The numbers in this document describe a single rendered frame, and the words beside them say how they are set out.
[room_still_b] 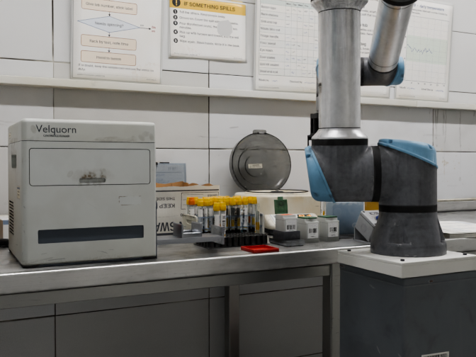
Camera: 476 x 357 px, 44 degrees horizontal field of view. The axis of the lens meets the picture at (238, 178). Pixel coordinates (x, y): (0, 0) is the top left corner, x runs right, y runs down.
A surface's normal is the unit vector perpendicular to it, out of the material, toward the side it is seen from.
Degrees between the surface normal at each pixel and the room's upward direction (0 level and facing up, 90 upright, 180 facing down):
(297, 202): 90
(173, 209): 90
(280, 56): 93
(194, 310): 90
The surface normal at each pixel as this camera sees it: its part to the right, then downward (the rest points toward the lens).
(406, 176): -0.13, 0.05
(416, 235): 0.00, -0.29
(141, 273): 0.45, 0.02
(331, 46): -0.47, 0.07
